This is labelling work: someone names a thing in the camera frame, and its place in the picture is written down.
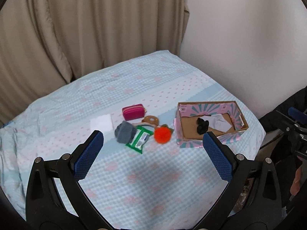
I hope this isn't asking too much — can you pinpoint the green wet wipes pack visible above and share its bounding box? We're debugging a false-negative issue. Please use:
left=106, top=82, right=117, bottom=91
left=126, top=126, right=154, bottom=154

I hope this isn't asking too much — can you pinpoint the brown plush bear toy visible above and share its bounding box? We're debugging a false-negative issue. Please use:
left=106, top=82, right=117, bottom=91
left=132, top=115, right=168, bottom=128

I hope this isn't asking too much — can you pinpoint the black sock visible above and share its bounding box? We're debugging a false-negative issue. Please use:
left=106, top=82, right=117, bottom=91
left=196, top=118, right=209, bottom=135

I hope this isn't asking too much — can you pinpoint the pink teal cardboard box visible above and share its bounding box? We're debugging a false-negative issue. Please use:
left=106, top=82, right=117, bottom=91
left=174, top=101, right=249, bottom=148

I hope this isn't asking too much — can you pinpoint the orange fluffy pompom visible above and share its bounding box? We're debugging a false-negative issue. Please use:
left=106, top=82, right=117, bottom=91
left=153, top=126, right=173, bottom=144

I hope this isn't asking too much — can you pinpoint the magenta zipper pouch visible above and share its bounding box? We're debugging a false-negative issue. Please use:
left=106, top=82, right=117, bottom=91
left=122, top=104, right=146, bottom=121

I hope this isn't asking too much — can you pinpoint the person's right hand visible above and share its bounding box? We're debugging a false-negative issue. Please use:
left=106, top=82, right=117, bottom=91
left=290, top=166, right=302, bottom=196

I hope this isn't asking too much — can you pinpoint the light blue patterned bedsheet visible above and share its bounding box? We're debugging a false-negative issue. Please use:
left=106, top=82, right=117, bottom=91
left=1, top=51, right=265, bottom=229

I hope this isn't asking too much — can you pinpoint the white grey cloth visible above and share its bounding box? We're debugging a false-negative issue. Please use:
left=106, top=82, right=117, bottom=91
left=201, top=114, right=232, bottom=132

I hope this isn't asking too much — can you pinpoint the beige curtain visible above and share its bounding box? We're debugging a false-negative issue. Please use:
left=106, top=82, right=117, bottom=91
left=1, top=0, right=189, bottom=125

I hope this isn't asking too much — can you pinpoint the grey fuzzy sock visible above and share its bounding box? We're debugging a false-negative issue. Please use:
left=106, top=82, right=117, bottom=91
left=115, top=121, right=137, bottom=144

